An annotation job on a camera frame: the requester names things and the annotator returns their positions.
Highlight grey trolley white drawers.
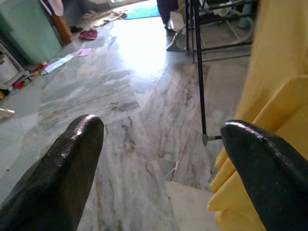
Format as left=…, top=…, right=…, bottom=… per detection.
left=0, top=43, right=26, bottom=85

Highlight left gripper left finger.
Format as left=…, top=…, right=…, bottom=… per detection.
left=0, top=114, right=105, bottom=231

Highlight white paper sheet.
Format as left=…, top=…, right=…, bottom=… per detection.
left=44, top=54, right=75, bottom=74

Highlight green plastic bin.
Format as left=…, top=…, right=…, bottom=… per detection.
left=0, top=0, right=64, bottom=65

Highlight yellow shirt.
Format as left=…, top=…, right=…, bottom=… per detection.
left=208, top=0, right=308, bottom=231

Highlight blue floor mat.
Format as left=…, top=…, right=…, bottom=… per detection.
left=126, top=4, right=161, bottom=20

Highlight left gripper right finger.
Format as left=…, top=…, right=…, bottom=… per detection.
left=220, top=119, right=308, bottom=231

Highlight pale pink hanging garment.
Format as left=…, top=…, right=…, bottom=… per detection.
left=39, top=0, right=65, bottom=16

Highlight black clothes drying rack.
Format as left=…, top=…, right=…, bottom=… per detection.
left=166, top=0, right=260, bottom=146

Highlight maroon cloth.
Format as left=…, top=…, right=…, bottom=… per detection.
left=79, top=29, right=98, bottom=41

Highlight brown wooden post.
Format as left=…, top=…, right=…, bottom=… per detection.
left=51, top=13, right=74, bottom=45

